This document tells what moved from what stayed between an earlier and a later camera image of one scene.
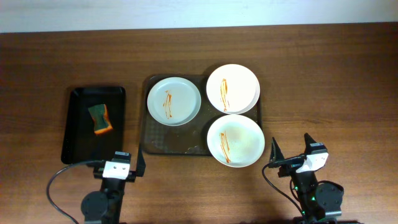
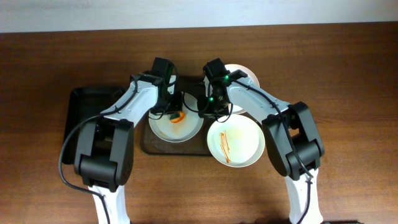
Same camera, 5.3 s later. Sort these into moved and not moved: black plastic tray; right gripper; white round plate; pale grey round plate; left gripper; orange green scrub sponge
Moved: orange green scrub sponge; left gripper; right gripper; pale grey round plate
Not moved: black plastic tray; white round plate
